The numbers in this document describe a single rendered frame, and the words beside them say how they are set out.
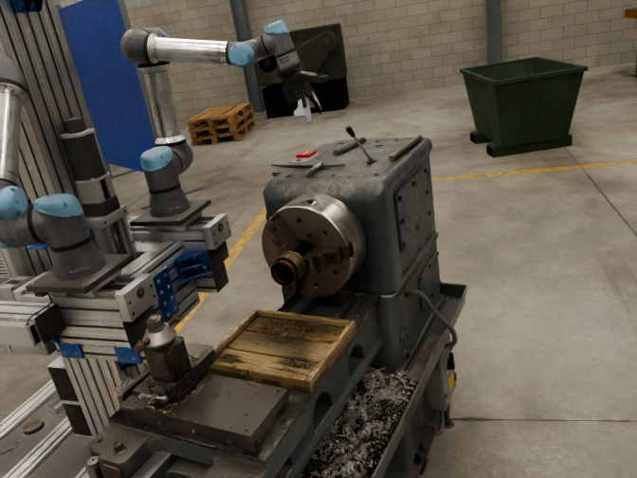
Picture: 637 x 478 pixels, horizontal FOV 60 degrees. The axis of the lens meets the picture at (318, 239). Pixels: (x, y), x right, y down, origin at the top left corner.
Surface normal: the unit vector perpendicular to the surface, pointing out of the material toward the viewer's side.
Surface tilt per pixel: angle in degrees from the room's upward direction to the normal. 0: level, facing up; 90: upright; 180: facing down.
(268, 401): 0
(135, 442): 0
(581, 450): 0
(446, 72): 90
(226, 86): 90
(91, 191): 90
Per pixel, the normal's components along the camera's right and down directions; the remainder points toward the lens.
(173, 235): -0.33, 0.41
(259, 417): -0.15, -0.92
